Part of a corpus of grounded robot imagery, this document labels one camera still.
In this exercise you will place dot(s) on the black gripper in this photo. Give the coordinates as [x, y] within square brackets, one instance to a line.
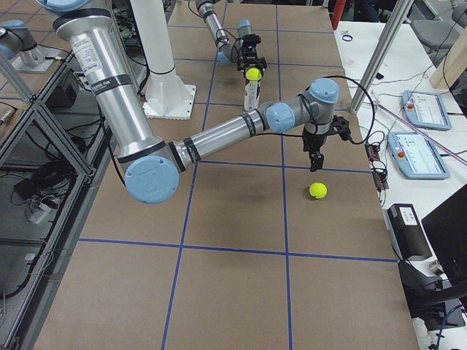
[314, 143]
[249, 58]

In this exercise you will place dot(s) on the yellow tennis ball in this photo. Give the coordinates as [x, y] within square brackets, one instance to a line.
[253, 74]
[318, 190]

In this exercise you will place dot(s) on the clear tennis ball can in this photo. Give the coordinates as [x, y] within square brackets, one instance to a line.
[252, 94]

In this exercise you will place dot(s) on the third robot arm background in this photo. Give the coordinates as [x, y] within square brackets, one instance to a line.
[16, 39]

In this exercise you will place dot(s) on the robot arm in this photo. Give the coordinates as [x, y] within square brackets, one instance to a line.
[240, 49]
[153, 166]

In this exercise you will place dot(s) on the teach pendant tablet nearer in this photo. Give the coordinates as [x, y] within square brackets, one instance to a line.
[416, 157]

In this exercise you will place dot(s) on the teach pendant tablet farther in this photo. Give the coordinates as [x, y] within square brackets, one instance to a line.
[426, 110]

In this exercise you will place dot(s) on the black box with label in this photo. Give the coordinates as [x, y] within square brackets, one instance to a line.
[410, 241]

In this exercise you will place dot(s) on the black monitor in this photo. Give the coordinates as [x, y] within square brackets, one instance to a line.
[445, 228]

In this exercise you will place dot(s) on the small electronics board with wires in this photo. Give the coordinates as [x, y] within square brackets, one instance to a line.
[377, 166]

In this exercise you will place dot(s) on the white pedestal column with base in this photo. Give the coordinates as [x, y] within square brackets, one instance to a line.
[166, 95]

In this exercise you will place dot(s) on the aluminium frame post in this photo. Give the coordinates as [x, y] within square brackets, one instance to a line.
[386, 38]

